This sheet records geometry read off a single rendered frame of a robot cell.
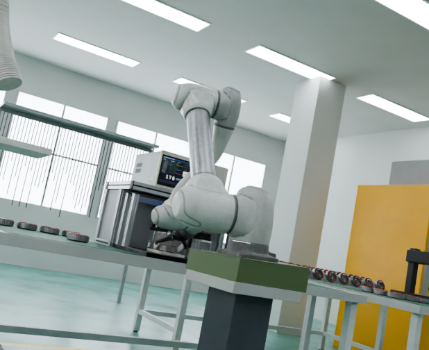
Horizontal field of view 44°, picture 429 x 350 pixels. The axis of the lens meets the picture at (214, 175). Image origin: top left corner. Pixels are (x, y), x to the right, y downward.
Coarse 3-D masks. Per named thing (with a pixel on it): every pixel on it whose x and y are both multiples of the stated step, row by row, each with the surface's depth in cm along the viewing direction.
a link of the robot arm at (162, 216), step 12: (216, 132) 246; (228, 132) 246; (216, 144) 248; (216, 156) 248; (180, 180) 248; (168, 204) 245; (156, 216) 243; (168, 216) 243; (168, 228) 247; (180, 228) 250
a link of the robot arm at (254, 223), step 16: (240, 192) 206; (256, 192) 203; (240, 208) 199; (256, 208) 201; (272, 208) 205; (240, 224) 199; (256, 224) 201; (272, 224) 206; (240, 240) 201; (256, 240) 200
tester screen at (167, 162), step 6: (162, 162) 294; (168, 162) 296; (174, 162) 298; (180, 162) 300; (186, 162) 302; (162, 168) 294; (168, 168) 296; (174, 168) 298; (180, 168) 300; (186, 168) 302; (162, 174) 294; (168, 174) 296; (174, 174) 298; (180, 174) 300; (168, 180) 296; (174, 186) 298
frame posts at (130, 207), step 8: (128, 192) 290; (128, 200) 291; (136, 200) 282; (128, 208) 290; (136, 208) 282; (128, 216) 281; (120, 224) 289; (128, 224) 279; (120, 232) 287; (128, 232) 280; (120, 240) 288; (128, 240) 279; (216, 248) 319; (224, 248) 311
